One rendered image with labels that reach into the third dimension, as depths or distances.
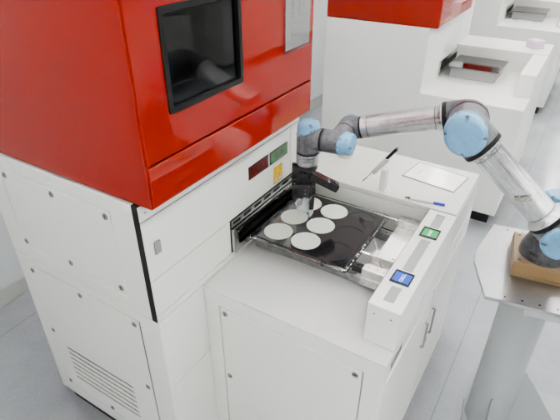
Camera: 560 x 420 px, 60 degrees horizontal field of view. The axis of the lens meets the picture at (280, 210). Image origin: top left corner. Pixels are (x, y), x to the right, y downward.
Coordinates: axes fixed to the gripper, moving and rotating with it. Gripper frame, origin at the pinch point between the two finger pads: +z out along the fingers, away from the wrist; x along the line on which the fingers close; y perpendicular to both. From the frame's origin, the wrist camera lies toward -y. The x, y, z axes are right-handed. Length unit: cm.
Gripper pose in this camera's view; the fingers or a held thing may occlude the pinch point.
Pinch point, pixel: (311, 213)
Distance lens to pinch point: 176.6
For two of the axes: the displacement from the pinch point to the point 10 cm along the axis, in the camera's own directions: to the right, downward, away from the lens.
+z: 0.0, 8.5, 5.3
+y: -10.0, 0.0, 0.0
